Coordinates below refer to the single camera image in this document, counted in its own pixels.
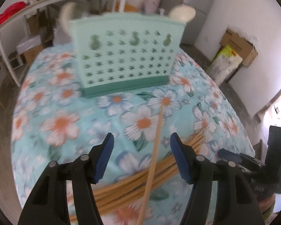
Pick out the rice sack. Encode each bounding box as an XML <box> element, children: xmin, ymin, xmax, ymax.
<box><xmin>207</xmin><ymin>45</ymin><xmax>243</xmax><ymax>86</ymax></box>

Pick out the floral blue table cover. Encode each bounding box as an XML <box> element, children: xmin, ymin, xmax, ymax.
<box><xmin>10</xmin><ymin>44</ymin><xmax>257</xmax><ymax>225</ymax></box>

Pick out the white rice paddle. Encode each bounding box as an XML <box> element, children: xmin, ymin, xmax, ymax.
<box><xmin>59</xmin><ymin>2</ymin><xmax>77</xmax><ymax>37</ymax></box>

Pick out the red plastic bag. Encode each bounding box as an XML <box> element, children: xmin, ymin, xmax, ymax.
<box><xmin>0</xmin><ymin>1</ymin><xmax>27</xmax><ymax>25</ymax></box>

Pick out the person right hand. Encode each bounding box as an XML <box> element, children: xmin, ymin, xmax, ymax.
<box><xmin>259</xmin><ymin>194</ymin><xmax>276</xmax><ymax>220</ymax></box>

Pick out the mint green utensil basket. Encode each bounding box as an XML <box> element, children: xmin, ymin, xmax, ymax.
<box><xmin>69</xmin><ymin>13</ymin><xmax>186</xmax><ymax>98</ymax></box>

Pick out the cardboard box by wall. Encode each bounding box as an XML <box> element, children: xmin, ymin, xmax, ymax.
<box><xmin>220</xmin><ymin>28</ymin><xmax>258</xmax><ymax>68</ymax></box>

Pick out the cardboard box under desk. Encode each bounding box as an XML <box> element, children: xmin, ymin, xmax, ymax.
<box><xmin>23</xmin><ymin>44</ymin><xmax>43</xmax><ymax>67</ymax></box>

